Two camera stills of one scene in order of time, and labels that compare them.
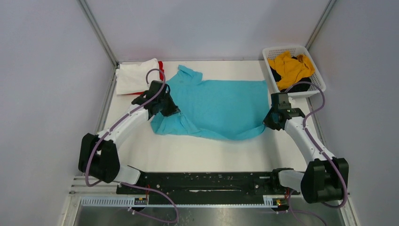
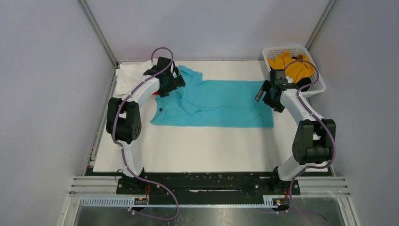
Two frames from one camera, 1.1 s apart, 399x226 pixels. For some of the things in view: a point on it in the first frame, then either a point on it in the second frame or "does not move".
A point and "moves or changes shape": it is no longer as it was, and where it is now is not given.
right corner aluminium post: [320, 23] does not move
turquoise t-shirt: [221, 109] moves or changes shape
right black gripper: [268, 123] → [277, 107]
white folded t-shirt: [131, 78] does not move
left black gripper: [173, 109] → [177, 83]
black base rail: [266, 185] does not move
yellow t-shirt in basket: [292, 69] does not move
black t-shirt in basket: [301, 85] does not move
